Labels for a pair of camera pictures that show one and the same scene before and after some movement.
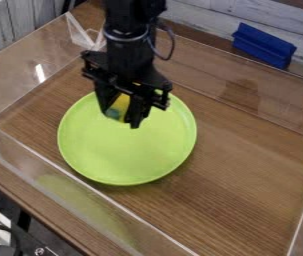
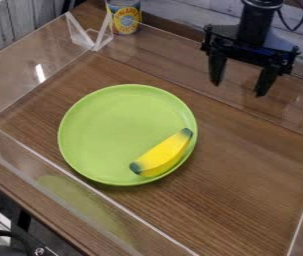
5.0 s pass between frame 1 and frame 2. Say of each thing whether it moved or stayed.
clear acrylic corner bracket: stayed
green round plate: stayed
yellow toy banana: moved
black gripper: moved
